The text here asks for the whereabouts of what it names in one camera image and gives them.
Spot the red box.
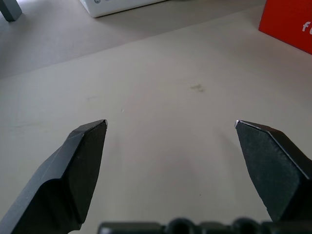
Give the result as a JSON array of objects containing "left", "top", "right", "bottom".
[{"left": 258, "top": 0, "right": 312, "bottom": 55}]

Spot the grey metal support leg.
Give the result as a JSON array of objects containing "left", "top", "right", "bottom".
[{"left": 0, "top": 0, "right": 23, "bottom": 22}]

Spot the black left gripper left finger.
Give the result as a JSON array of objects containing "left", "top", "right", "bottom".
[{"left": 0, "top": 119, "right": 108, "bottom": 234}]

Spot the white box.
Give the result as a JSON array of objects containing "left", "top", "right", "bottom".
[{"left": 79, "top": 0, "right": 166, "bottom": 18}]

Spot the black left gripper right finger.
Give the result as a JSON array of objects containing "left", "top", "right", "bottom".
[{"left": 234, "top": 119, "right": 312, "bottom": 223}]

